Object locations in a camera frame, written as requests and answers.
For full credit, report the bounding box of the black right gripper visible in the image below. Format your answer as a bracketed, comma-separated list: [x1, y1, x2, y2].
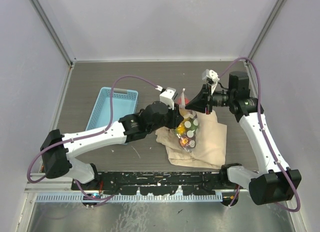
[185, 82, 235, 115]

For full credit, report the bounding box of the clear polka dot zip bag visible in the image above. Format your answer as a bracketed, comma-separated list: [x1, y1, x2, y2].
[173, 88, 199, 153]

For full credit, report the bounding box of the red fake apple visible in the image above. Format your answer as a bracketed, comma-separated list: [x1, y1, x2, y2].
[175, 95, 189, 107]

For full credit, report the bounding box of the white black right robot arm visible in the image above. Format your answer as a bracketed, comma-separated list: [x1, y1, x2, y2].
[186, 70, 302, 205]

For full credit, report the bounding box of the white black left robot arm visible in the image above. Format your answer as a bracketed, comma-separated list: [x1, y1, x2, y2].
[40, 101, 183, 190]

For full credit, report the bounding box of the beige folded fabric garment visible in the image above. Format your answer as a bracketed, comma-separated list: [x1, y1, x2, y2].
[155, 111, 227, 169]

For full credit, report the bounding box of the light blue plastic basket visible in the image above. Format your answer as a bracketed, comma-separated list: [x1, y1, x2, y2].
[85, 87, 139, 131]

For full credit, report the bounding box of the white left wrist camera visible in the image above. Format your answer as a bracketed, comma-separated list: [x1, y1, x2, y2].
[159, 88, 178, 110]

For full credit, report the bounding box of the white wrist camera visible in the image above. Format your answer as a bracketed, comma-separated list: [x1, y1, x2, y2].
[201, 69, 220, 85]
[159, 88, 178, 110]

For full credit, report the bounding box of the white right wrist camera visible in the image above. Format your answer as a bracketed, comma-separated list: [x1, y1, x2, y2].
[201, 69, 220, 85]

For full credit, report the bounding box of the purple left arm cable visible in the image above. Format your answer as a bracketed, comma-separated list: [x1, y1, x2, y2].
[26, 75, 163, 209]

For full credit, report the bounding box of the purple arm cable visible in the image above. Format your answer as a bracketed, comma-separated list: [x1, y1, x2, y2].
[26, 75, 163, 209]
[218, 57, 301, 212]

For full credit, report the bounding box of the black paint-chipped base rail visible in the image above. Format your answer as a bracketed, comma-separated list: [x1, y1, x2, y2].
[80, 171, 237, 196]

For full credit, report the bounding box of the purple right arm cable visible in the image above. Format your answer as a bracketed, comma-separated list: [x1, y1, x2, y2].
[218, 57, 301, 212]

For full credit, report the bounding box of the light blue slotted cable duct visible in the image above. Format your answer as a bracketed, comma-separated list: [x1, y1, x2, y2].
[35, 192, 223, 203]

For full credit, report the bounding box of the aluminium frame rail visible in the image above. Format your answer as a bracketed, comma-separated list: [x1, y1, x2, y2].
[30, 0, 77, 66]

